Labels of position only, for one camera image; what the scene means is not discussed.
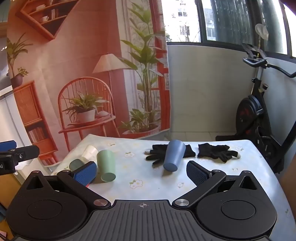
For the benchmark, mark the dark teal cup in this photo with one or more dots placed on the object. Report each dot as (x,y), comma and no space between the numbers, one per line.
(75,165)

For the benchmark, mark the white patterned cloth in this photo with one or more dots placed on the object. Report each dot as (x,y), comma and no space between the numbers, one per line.
(34,165)

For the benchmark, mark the printed backdrop cloth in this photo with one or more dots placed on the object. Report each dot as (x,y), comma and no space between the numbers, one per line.
(81,58)

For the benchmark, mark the floral tablecloth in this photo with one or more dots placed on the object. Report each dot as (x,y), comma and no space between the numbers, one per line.
(143,166)

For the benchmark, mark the black glove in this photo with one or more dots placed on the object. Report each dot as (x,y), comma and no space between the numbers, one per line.
(157,150)
(210,150)

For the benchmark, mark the dark framed window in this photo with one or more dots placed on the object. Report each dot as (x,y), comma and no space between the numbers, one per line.
(231,18)

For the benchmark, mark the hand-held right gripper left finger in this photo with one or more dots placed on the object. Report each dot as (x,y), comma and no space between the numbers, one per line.
(84,173)

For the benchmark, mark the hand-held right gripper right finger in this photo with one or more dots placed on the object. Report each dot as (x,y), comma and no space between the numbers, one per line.
(196,173)

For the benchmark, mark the green cup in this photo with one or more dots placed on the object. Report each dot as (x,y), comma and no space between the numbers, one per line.
(105,162)

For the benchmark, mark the white cup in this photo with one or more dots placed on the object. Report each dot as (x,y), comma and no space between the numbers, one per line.
(89,151)

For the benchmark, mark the brown wooden board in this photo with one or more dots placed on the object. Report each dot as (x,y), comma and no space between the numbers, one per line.
(289,176)

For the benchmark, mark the blue cup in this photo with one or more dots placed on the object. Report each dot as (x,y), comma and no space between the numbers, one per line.
(174,154)

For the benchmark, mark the orange wooden furniture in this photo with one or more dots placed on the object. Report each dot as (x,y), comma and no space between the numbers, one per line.
(8,185)

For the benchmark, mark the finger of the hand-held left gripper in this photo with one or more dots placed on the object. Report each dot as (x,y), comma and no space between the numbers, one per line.
(24,151)

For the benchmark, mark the black exercise bike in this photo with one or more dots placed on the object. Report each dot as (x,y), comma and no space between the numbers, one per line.
(249,111)

